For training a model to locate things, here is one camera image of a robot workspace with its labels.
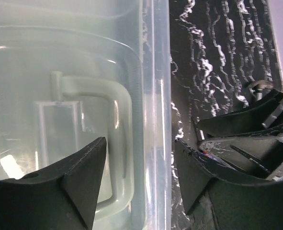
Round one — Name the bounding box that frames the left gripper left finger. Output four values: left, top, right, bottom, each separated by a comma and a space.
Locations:
0, 137, 107, 230

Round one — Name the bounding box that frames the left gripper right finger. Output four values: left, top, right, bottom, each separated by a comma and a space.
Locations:
175, 140, 283, 230

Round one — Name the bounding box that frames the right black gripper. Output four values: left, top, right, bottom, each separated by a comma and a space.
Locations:
196, 91, 283, 180

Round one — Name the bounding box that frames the translucent plastic tool box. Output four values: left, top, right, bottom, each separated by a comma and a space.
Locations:
0, 0, 171, 230

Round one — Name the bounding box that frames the black marble mat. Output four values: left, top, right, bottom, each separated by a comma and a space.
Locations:
170, 0, 283, 230

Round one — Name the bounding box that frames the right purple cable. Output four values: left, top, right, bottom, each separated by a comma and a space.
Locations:
248, 80, 275, 101

